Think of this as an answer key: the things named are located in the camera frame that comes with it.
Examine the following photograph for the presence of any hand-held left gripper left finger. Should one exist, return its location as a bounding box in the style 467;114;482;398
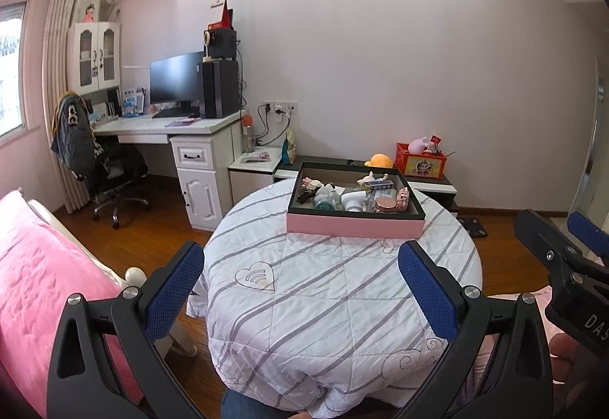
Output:
48;242;205;419

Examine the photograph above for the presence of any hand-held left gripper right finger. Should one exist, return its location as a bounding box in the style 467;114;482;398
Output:
399;240;555;419

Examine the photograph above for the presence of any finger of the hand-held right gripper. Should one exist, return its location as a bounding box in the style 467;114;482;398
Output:
568;212;609;267
515;208;600;277

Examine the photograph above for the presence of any pink storage box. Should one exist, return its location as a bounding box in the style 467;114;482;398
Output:
286;162;425;240

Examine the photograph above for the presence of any clear glass bottle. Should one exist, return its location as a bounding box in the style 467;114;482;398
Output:
312;192;343;211

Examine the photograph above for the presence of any person's right hand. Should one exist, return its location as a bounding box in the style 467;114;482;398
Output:
549;333;609;401

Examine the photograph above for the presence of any black bathroom scale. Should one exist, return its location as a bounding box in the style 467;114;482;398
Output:
459;215;489;239

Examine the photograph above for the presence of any striped white quilt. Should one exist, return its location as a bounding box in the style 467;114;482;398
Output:
188;176;483;419

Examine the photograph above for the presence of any white desk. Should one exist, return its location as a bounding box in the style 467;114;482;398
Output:
92;112;246;230

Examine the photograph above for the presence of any white cat figurine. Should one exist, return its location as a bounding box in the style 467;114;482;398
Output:
357;171;388;189

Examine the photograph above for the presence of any red printed crate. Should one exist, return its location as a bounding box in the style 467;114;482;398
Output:
396;143;448;180

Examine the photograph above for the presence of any black office chair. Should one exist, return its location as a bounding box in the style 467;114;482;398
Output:
71;138;151;230

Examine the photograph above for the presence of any pink fleece sofa blanket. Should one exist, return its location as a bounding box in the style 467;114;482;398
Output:
0;190;148;406

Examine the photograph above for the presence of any person's leg in jeans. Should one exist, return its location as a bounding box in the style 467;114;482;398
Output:
221;389;310;419

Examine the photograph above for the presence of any low white side table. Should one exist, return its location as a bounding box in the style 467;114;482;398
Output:
228;147;286;210

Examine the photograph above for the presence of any water bottle with orange cap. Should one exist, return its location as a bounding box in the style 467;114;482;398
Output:
242;114;256;152

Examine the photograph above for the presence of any grey printed jacket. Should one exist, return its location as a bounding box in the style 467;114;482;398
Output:
50;91;98;179

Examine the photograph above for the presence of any black computer tower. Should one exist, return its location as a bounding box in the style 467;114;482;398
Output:
202;60;240;119

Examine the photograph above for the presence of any black computer monitor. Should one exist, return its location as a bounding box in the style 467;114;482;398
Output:
150;51;205;112

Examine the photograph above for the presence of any white glass-door cabinet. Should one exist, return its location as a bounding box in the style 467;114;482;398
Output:
67;21;122;96

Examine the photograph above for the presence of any black speaker box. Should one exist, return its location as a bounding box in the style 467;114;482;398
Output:
204;29;237;60

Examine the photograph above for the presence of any beige curtain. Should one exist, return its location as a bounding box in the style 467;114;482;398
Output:
43;0;103;215

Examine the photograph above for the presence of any window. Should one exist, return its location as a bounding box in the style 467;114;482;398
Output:
0;0;30;140

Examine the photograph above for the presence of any red triangular flag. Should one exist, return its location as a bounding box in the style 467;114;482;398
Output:
209;0;234;30

